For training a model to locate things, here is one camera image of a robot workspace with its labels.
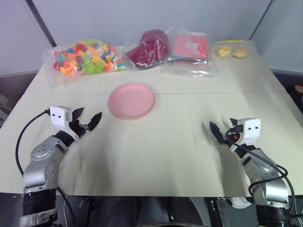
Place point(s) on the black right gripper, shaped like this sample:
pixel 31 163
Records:
pixel 233 134

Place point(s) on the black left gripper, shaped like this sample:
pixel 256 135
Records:
pixel 79 127

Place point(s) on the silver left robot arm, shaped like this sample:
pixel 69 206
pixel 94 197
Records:
pixel 40 160

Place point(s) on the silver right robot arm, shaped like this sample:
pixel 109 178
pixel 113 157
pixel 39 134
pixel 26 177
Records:
pixel 265 175

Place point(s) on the pink round plate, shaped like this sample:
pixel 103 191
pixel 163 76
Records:
pixel 131 100

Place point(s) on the bag of colourful building blocks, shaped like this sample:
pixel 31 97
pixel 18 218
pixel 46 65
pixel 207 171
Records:
pixel 87 59

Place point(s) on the cream tablecloth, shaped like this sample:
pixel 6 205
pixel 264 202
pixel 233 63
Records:
pixel 151 153

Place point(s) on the white crumpled object under table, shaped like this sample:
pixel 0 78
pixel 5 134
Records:
pixel 240 202

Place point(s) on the bag of yellow buns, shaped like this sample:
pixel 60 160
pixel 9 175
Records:
pixel 233 50

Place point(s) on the clear plastic cap bag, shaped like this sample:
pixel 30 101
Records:
pixel 132 45

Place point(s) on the clear bag with red cloth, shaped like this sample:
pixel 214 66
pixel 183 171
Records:
pixel 190 46

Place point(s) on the dark red cap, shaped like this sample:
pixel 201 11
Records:
pixel 149 48

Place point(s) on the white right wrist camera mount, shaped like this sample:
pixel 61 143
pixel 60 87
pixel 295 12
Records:
pixel 252 128

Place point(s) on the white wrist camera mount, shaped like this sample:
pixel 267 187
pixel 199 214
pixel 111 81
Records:
pixel 252 128
pixel 59 117

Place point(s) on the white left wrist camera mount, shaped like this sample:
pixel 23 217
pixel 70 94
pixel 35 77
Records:
pixel 59 117

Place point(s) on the dark slanted wall strip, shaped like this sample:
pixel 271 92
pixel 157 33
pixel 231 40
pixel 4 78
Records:
pixel 41 23
pixel 264 20

